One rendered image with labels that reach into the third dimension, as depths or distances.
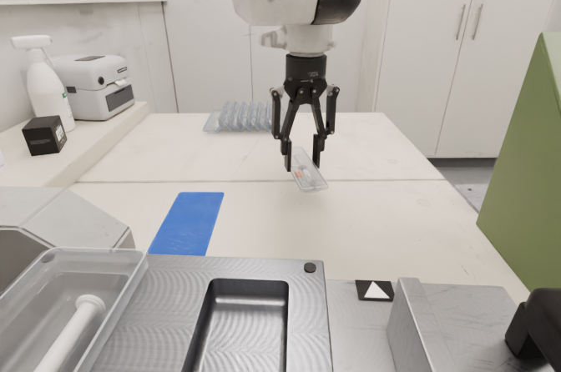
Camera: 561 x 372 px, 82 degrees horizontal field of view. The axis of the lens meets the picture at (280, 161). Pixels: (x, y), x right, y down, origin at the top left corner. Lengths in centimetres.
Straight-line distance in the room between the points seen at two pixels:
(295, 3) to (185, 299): 39
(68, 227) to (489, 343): 27
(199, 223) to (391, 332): 49
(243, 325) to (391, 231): 48
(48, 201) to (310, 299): 20
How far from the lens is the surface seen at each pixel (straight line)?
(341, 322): 20
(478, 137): 266
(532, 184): 59
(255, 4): 46
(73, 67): 111
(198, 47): 258
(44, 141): 94
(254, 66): 255
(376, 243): 60
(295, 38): 58
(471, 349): 21
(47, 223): 27
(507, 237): 64
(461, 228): 69
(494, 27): 247
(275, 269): 19
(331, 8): 49
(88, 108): 112
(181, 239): 61
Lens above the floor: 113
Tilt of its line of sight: 27 degrees down
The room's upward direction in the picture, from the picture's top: straight up
